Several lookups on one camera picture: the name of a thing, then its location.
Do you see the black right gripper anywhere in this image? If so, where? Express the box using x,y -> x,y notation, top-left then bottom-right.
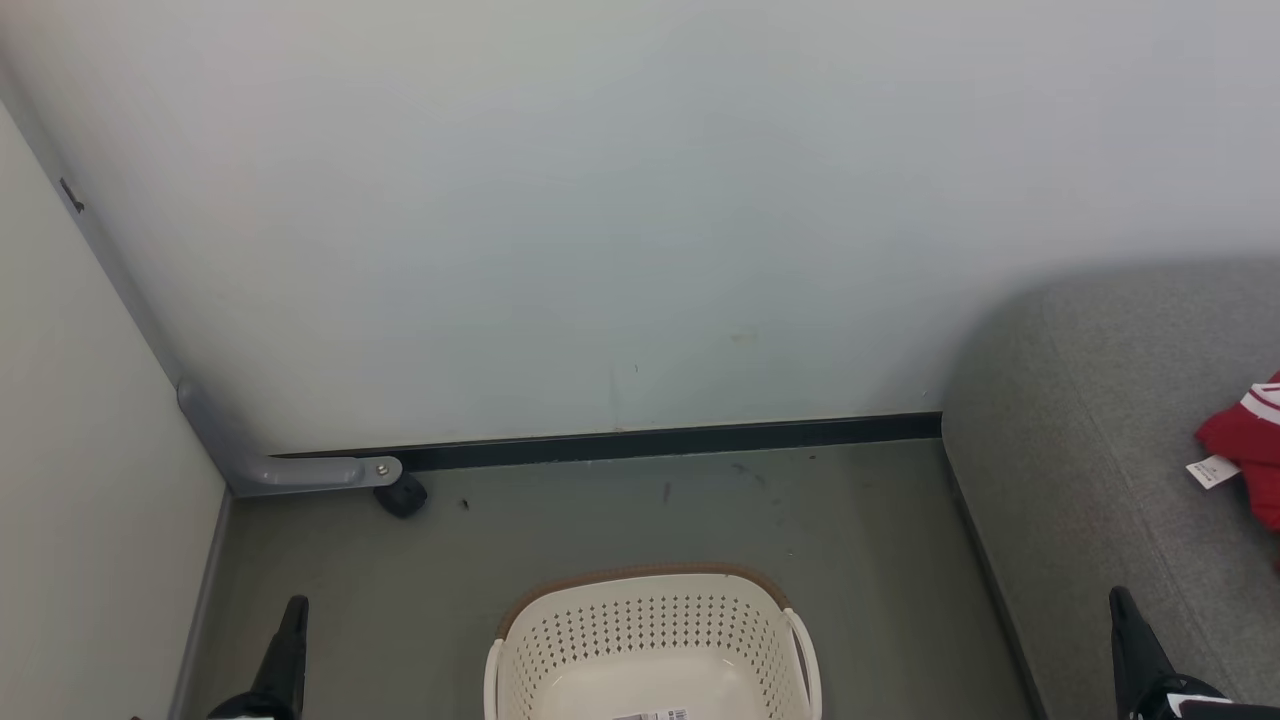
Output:
1108,587 -> 1243,720

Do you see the black caster wheel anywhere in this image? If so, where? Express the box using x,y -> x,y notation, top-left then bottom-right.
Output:
375,473 -> 429,519

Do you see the grey metal corner frame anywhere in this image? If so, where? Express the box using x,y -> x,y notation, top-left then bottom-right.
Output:
0,60 -> 403,499

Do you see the cream perforated laundry basket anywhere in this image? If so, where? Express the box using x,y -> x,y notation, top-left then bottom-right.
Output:
483,563 -> 823,720

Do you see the black wall baseboard strip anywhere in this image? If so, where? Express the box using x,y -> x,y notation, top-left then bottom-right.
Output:
270,412 -> 943,473

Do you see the grey fabric sofa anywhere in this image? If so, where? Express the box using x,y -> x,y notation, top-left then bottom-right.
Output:
940,262 -> 1280,720

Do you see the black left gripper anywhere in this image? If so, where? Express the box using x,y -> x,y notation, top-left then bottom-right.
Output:
205,595 -> 310,720

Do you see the red basketball jersey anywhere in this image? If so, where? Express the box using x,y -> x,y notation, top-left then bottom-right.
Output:
1187,372 -> 1280,531

